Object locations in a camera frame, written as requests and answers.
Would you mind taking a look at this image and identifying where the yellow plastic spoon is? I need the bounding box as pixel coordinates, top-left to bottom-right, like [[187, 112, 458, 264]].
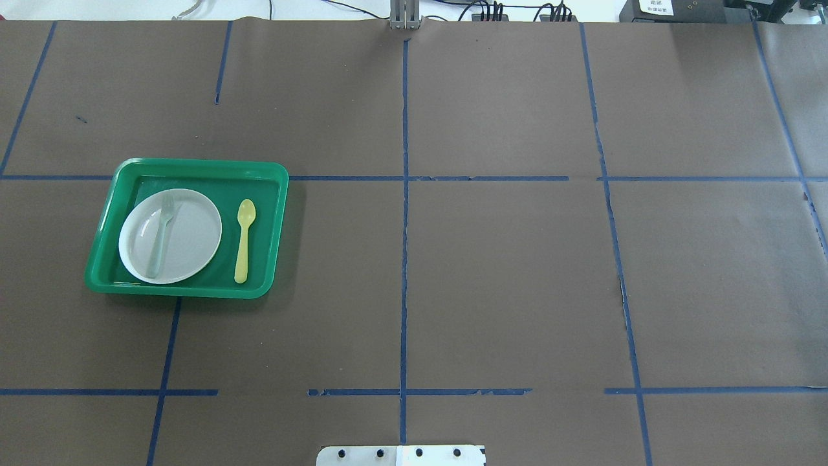
[[234, 199, 256, 284]]

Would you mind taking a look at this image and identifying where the black box device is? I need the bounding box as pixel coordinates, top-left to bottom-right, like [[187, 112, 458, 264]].
[[618, 1, 752, 24]]

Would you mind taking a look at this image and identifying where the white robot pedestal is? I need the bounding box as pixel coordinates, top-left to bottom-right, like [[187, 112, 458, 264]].
[[316, 443, 487, 465]]

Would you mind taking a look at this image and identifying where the green plastic tray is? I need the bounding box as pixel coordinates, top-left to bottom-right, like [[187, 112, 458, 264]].
[[85, 157, 289, 299]]

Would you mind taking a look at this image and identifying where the pale green plastic fork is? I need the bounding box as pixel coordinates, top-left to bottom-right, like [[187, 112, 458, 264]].
[[146, 192, 175, 278]]

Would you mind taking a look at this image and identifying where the white round plate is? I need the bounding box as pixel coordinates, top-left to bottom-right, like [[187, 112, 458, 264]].
[[118, 188, 223, 284]]

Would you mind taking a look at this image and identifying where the aluminium frame post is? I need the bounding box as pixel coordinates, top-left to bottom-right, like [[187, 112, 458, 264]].
[[389, 0, 422, 30]]

